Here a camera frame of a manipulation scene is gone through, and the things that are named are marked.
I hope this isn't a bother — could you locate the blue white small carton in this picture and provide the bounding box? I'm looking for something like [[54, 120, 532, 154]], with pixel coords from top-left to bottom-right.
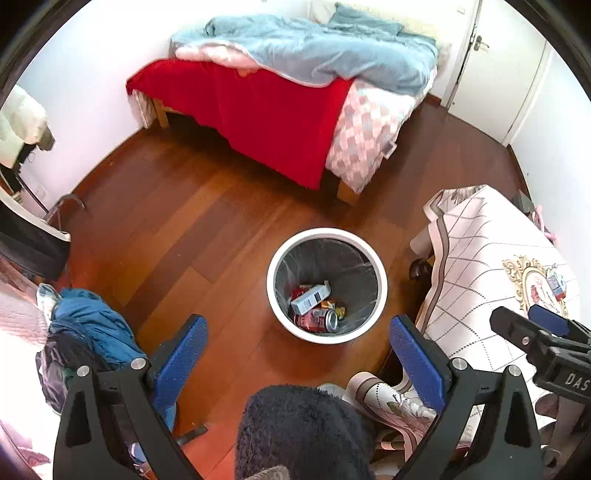
[[547, 269, 566, 301]]

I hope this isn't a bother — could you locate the red soda can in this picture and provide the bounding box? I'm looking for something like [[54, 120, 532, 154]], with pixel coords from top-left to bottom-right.
[[294, 308, 339, 333]]

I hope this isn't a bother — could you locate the pink white paper carton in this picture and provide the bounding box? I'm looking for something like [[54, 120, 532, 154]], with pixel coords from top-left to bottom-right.
[[290, 281, 331, 315]]

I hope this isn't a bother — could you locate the orange yellow snack bag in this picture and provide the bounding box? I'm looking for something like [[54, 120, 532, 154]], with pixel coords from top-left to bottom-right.
[[320, 299, 346, 320]]

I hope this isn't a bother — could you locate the white round trash bin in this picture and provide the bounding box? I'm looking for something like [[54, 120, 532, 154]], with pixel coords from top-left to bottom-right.
[[266, 228, 388, 345]]

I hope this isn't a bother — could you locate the white checked tablecloth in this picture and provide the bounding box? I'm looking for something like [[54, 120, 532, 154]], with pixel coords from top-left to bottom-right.
[[346, 185, 589, 478]]

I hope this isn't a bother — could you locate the blue clothes pile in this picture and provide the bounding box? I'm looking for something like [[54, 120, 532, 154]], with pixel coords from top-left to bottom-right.
[[35, 283, 147, 413]]

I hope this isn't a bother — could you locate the pink plastic toy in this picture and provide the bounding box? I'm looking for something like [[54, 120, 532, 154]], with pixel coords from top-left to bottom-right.
[[530, 205, 556, 244]]

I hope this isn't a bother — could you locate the black chair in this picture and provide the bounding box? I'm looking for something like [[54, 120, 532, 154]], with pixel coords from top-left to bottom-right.
[[0, 190, 71, 281]]

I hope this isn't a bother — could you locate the pink checked blanket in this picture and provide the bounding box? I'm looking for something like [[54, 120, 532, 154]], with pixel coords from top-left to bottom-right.
[[201, 47, 437, 194]]

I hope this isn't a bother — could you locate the white door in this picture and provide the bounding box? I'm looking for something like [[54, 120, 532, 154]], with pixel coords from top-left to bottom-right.
[[448, 1, 548, 145]]

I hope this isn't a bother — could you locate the red bed sheet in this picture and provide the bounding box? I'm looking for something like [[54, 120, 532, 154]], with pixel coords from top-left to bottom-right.
[[126, 59, 352, 190]]

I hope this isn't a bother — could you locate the light blue duvet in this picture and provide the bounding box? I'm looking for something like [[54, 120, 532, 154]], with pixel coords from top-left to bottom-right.
[[170, 3, 439, 96]]

